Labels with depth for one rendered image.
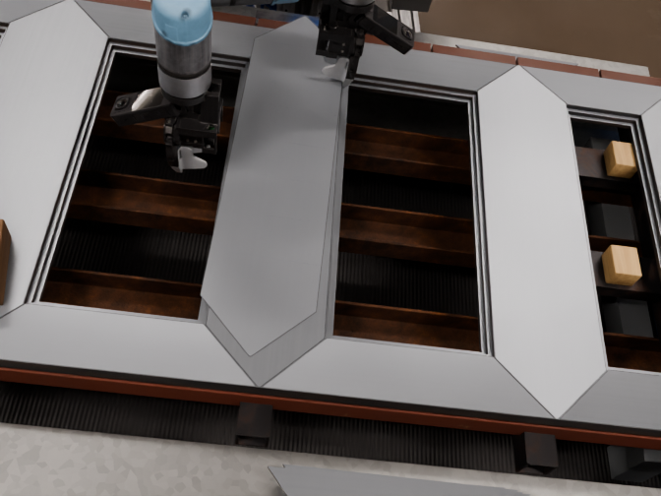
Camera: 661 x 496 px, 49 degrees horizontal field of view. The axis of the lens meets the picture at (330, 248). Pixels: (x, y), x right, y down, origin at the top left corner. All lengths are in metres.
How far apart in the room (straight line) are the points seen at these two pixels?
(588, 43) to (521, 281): 1.97
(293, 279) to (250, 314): 0.09
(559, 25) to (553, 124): 1.67
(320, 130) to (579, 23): 2.00
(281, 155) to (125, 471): 0.57
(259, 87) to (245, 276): 0.40
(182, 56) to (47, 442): 0.58
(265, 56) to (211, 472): 0.77
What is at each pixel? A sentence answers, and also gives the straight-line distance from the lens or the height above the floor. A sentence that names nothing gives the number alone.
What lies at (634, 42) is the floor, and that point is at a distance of 3.23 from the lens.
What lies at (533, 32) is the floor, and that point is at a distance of 3.06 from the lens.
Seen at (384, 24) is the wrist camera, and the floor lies 1.01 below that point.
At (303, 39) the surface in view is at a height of 0.84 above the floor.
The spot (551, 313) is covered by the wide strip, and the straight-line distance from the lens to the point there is 1.24.
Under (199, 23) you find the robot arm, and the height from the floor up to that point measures 1.19.
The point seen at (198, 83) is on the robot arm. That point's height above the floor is 1.08.
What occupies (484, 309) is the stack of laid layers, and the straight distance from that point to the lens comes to 1.22.
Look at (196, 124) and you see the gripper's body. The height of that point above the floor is 0.99.
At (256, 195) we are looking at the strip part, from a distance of 1.23.
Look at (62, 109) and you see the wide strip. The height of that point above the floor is 0.84.
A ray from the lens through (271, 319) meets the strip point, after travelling 1.12.
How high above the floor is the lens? 1.85
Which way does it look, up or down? 57 degrees down
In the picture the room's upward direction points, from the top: 15 degrees clockwise
